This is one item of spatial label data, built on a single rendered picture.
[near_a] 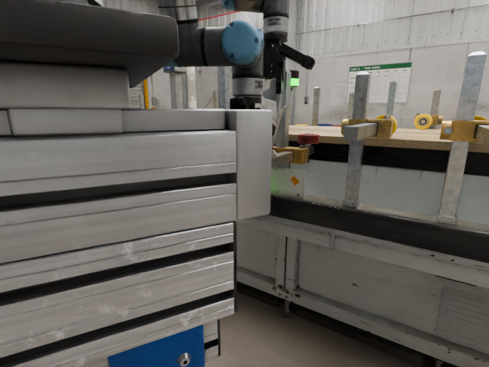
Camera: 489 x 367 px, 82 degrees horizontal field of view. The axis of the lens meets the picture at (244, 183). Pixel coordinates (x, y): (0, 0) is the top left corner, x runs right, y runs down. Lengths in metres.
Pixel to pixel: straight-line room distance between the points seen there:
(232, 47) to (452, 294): 1.11
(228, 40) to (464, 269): 0.85
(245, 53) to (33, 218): 0.47
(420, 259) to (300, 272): 0.60
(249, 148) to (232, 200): 0.04
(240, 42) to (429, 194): 0.82
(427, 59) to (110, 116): 8.06
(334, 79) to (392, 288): 7.50
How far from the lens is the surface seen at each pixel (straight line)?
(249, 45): 0.59
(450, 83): 8.10
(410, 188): 1.14
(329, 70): 8.56
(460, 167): 0.90
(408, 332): 1.39
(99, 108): 0.20
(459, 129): 0.89
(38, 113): 0.21
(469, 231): 0.93
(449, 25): 8.31
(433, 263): 1.01
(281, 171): 1.00
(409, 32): 8.34
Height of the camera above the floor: 0.99
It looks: 14 degrees down
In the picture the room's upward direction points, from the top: straight up
